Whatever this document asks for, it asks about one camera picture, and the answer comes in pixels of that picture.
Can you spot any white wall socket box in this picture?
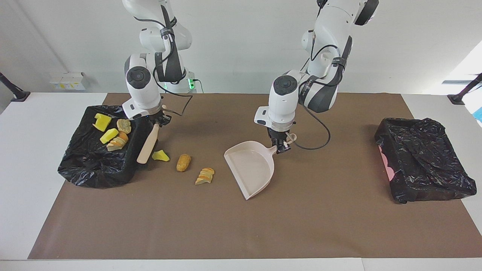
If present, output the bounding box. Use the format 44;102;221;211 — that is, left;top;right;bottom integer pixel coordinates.
49;72;87;91

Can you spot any brown toy croquette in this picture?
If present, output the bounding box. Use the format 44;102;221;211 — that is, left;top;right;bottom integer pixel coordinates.
176;154;192;172

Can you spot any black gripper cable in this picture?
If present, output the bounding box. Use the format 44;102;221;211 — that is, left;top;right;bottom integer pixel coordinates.
153;4;194;117
287;23;352;150

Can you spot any toy croissant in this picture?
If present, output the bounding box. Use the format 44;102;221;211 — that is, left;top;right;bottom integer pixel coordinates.
195;167;215;185
106;131;129;152

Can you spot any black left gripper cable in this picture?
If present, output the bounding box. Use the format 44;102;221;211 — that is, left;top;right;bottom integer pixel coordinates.
287;23;352;150

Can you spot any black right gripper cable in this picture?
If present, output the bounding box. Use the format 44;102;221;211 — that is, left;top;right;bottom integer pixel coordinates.
153;4;194;117

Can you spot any black camera stand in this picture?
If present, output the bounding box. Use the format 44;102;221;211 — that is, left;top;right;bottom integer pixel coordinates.
0;72;31;102
447;73;482;105

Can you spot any notched yellow sponge piece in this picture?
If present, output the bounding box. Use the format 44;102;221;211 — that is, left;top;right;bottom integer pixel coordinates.
93;113;112;132

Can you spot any beige plastic dustpan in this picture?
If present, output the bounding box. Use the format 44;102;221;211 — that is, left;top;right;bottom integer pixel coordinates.
224;133;297;200

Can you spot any black bag lined pink bin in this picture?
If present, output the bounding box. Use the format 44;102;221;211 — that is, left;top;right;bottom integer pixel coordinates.
374;117;477;204

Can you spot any brown table mat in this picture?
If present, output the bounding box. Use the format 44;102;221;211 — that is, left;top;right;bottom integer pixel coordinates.
27;93;482;260

